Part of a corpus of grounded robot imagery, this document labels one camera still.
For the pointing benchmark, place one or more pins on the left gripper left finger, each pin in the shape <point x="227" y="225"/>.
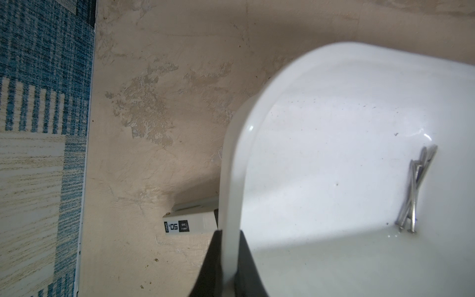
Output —
<point x="209" y="282"/>

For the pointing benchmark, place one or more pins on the white plastic storage box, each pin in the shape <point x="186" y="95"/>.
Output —
<point x="315" y="171"/>

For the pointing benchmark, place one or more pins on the steel nail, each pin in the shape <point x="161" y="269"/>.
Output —
<point x="425" y="159"/>
<point x="411" y="212"/>

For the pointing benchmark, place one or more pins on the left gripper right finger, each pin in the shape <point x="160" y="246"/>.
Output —
<point x="247" y="281"/>

